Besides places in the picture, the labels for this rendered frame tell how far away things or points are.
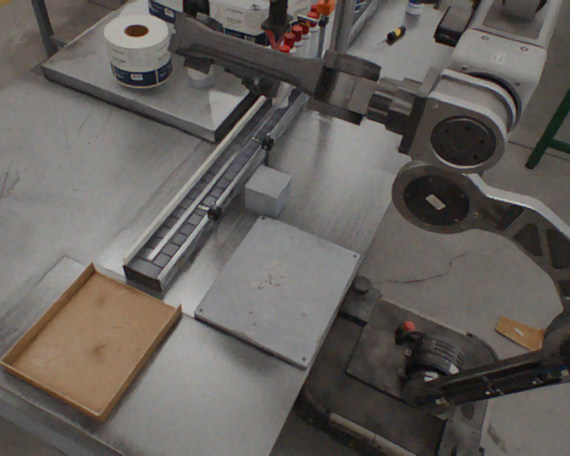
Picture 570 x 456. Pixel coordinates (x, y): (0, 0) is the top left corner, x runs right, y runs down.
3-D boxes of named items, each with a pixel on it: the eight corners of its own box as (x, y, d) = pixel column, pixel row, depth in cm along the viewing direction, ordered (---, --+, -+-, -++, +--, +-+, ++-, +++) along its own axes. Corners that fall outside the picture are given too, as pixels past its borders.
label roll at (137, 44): (100, 79, 180) (91, 39, 169) (129, 48, 193) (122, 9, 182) (156, 94, 177) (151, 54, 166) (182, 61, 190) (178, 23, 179)
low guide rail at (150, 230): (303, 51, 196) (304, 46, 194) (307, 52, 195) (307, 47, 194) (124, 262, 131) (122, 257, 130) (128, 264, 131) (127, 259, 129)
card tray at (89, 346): (94, 270, 137) (90, 261, 134) (182, 311, 131) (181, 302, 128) (4, 369, 119) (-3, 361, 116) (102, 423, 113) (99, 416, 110)
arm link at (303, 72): (147, 52, 105) (161, -3, 103) (189, 67, 117) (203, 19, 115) (351, 123, 87) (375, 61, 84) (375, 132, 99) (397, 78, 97)
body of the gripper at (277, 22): (260, 30, 166) (261, 7, 161) (274, 15, 172) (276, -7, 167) (279, 36, 165) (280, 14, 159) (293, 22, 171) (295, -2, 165)
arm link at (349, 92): (374, 118, 85) (386, 85, 84) (315, 99, 88) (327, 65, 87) (381, 122, 94) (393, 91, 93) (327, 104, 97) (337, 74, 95)
